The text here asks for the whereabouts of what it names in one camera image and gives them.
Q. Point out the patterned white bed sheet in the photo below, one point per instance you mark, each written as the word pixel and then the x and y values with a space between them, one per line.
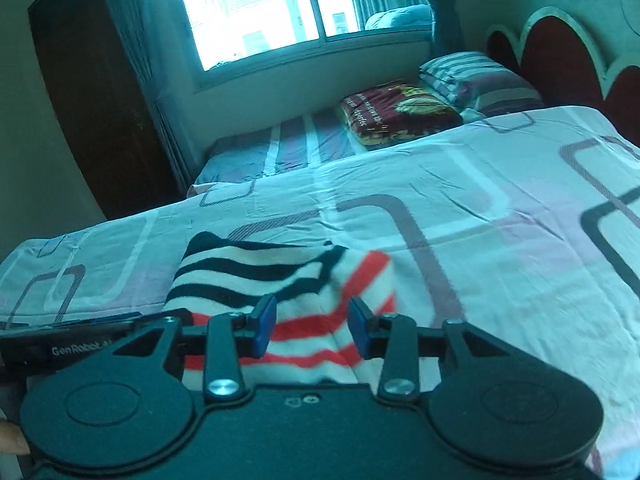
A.
pixel 525 225

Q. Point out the light blue bundle on sill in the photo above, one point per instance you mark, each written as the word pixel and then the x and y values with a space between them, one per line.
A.
pixel 416 16

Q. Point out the red scalloped headboard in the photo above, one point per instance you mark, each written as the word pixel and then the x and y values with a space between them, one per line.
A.
pixel 557 55

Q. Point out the red black striped knit sweater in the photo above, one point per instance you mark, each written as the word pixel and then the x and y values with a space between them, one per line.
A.
pixel 280 299

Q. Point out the dark red folded blanket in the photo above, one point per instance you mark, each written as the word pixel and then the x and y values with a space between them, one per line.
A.
pixel 396 112

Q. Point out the teal left curtain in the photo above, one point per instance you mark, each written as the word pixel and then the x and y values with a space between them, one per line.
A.
pixel 137 23

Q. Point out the bright bedroom window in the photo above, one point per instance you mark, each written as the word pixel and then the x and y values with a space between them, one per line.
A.
pixel 231 38

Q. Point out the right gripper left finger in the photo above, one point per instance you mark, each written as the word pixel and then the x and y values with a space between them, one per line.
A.
pixel 229 338

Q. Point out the person's left hand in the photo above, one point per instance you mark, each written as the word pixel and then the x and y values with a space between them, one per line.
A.
pixel 12 440

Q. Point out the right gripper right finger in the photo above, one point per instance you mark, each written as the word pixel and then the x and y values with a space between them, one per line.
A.
pixel 394 339

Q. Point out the dark wooden door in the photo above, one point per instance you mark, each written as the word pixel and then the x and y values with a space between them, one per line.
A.
pixel 100 108

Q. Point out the striped grey pillow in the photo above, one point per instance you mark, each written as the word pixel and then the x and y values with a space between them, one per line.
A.
pixel 469 80

